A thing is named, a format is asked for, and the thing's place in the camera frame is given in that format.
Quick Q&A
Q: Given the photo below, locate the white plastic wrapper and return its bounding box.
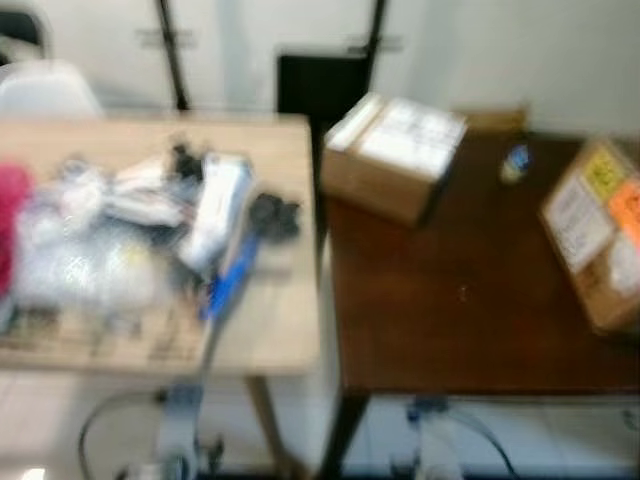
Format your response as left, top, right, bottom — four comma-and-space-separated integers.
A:
58, 155, 193, 228

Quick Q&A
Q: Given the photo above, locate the clear bubble wrap bag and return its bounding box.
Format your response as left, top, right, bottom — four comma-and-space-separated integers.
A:
14, 165, 183, 318

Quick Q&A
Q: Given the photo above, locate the black stand pole with crossbar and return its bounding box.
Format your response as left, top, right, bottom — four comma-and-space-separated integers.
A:
139, 0, 197, 113
344, 0, 402, 62

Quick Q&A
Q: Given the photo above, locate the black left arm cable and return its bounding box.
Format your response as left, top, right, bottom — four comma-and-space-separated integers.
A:
78, 390, 167, 480

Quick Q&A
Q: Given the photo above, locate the black chair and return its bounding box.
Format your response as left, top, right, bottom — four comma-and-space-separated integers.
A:
0, 8, 47, 57

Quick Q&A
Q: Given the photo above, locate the black crumpled item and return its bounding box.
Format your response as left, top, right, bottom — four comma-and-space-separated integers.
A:
247, 192, 302, 242

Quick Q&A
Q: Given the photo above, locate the small blue-capped bottle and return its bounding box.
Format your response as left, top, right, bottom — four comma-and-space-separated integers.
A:
499, 143, 532, 187

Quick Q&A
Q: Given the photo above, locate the white plastic chair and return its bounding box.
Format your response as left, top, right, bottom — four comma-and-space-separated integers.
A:
0, 59, 105, 120

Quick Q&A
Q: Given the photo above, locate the white printed packet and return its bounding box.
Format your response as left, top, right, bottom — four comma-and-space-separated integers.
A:
179, 152, 257, 278

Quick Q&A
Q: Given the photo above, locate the large open cardboard box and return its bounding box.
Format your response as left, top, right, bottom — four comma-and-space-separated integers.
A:
539, 137, 640, 337

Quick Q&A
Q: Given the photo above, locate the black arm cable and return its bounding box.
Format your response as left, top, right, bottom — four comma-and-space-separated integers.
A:
78, 390, 167, 480
406, 397, 522, 480

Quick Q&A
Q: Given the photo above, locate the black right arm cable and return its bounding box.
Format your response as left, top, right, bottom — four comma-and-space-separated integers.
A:
406, 397, 522, 480

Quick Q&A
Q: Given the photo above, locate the flat cardboard tray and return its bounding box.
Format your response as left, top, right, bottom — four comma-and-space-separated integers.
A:
0, 298, 218, 368

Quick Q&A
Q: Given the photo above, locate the dark brown wooden table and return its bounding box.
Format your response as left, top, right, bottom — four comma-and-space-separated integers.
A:
317, 128, 640, 480

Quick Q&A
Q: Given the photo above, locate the light wood table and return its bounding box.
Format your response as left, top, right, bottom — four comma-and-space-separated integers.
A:
0, 114, 324, 479

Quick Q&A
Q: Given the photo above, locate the small white-labelled cardboard box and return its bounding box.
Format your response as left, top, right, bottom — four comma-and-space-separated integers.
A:
321, 92, 469, 227

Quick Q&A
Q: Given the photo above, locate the small black gadget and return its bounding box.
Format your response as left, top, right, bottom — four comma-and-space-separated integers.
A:
167, 142, 207, 187

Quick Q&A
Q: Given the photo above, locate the black flat panel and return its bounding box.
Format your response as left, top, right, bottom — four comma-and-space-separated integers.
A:
276, 54, 374, 132

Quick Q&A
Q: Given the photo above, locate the blue strip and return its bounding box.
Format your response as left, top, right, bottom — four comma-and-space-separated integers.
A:
199, 234, 264, 323

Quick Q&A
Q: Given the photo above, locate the pink plastic bag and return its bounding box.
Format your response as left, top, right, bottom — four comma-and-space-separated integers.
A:
0, 163, 34, 298

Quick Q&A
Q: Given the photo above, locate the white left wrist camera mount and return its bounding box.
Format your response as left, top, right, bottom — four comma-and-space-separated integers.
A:
155, 385, 207, 473

